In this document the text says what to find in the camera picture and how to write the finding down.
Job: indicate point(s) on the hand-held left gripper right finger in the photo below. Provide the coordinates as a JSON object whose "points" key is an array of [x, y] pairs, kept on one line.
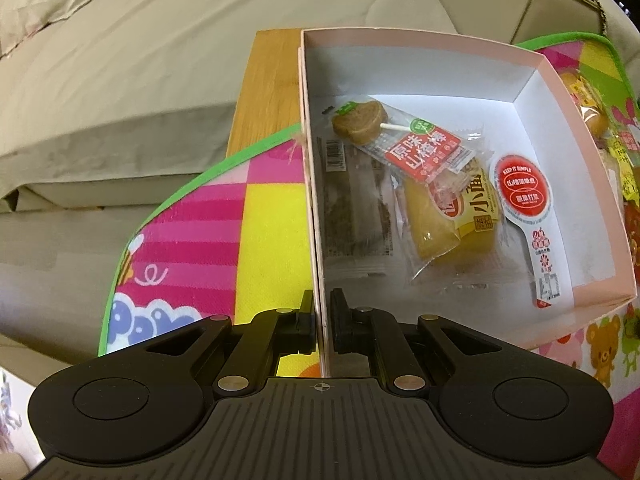
{"points": [[340, 315]]}

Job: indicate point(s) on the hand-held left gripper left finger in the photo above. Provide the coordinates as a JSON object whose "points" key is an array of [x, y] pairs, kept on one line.
{"points": [[306, 312]]}

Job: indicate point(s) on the dark sesame bar packet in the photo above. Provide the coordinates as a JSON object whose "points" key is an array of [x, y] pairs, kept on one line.
{"points": [[350, 210]]}

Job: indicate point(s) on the yellow label bread packet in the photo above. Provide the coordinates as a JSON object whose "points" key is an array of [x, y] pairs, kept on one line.
{"points": [[440, 225]]}

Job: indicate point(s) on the hawthorn lollipop packet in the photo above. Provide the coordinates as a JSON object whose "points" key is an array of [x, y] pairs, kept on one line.
{"points": [[357, 120]]}

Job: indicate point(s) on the red round lollipop packet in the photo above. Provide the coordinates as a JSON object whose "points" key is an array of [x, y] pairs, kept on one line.
{"points": [[522, 192]]}

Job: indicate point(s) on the pink cardboard box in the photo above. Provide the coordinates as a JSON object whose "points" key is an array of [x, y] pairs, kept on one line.
{"points": [[450, 75]]}

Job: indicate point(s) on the yellow cheese stick packet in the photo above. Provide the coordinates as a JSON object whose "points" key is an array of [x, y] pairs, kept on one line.
{"points": [[625, 175]]}

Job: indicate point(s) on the clear bun packet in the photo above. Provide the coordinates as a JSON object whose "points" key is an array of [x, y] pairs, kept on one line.
{"points": [[590, 107]]}

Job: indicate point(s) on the colourful cartoon play mat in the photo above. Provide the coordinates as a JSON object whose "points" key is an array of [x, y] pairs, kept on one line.
{"points": [[200, 240]]}

